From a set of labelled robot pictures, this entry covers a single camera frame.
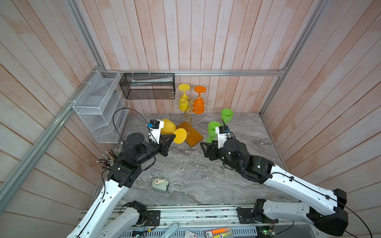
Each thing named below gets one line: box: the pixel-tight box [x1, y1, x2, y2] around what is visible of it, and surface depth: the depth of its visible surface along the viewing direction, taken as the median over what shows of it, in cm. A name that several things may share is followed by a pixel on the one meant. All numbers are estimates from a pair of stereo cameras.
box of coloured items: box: [204, 226, 235, 238], surface depth 70 cm
